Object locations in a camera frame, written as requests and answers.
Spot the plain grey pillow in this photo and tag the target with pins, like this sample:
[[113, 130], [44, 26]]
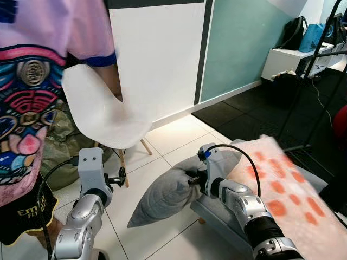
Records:
[[162, 197]]

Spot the black bin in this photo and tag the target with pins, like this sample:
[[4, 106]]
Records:
[[287, 89]]

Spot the blue tote bag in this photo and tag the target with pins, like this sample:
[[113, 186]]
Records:
[[312, 39]]

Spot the person's bare forearm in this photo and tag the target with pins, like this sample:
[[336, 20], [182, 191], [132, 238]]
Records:
[[112, 81]]

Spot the white low shelf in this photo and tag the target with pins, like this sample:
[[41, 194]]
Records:
[[282, 62]]

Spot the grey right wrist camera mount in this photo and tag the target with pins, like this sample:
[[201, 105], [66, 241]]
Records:
[[214, 162]]

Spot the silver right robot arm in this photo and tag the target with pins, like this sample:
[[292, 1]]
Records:
[[249, 208]]

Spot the olive green bean bag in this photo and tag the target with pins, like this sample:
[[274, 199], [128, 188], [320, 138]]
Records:
[[59, 157]]

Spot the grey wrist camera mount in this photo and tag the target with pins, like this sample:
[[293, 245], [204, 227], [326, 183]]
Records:
[[214, 162], [90, 168]]

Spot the pink orange-patterned pillow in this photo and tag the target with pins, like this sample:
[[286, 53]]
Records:
[[293, 189]]

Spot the black backpack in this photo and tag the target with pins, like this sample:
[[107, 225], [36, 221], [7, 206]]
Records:
[[293, 33]]

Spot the black metal clothes rack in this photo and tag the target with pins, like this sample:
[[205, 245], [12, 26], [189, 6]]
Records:
[[312, 70]]

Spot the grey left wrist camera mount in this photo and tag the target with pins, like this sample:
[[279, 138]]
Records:
[[90, 168]]

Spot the person in pink printed shirt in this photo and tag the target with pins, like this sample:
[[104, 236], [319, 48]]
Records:
[[32, 65]]

